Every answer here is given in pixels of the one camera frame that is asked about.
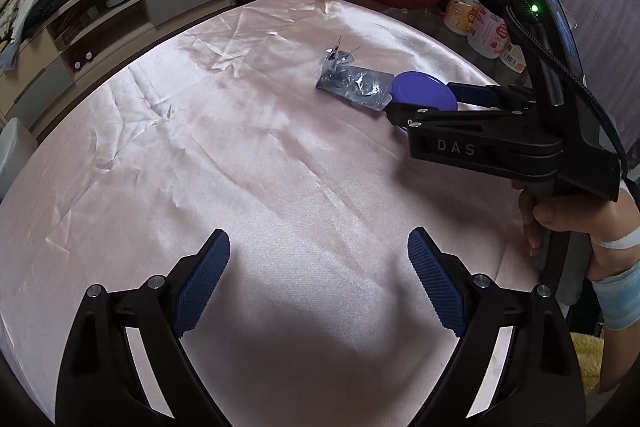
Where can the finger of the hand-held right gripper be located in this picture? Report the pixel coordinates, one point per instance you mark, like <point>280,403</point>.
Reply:
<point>440,114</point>
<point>472,93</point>

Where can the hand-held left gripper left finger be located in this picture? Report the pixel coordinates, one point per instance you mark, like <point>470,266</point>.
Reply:
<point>200,287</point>

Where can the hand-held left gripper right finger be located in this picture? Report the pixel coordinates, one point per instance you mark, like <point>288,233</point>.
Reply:
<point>437,287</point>

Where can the purple round lid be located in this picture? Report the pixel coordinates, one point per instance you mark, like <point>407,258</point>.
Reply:
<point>425,89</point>

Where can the person's right forearm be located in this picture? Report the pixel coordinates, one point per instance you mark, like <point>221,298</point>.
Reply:
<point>620,307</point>

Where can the person's right hand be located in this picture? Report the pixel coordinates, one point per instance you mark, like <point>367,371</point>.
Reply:
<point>575,217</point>

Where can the white bottle with orange label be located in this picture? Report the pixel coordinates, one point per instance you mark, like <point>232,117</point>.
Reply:
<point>512,56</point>

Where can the white bottle with pink label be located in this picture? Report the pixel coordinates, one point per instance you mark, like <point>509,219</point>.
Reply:
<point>487,34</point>

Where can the white bottle with yellow lid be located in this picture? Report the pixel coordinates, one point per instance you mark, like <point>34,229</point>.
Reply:
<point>460,9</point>

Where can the silver blister pack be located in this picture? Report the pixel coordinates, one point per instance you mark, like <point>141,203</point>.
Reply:
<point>360,84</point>

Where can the crumpled silver foil wrapper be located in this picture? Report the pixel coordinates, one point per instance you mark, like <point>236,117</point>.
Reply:
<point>336,56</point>

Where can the pink satin cloth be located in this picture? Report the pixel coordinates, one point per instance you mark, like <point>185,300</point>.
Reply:
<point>250,157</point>

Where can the yellow towel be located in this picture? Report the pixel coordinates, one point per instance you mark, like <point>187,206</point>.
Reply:
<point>587,362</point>

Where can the white stool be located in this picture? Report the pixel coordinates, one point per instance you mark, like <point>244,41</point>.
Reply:
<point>15,157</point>

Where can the pile of clothes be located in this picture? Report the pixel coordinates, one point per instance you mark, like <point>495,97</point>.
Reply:
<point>25,2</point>

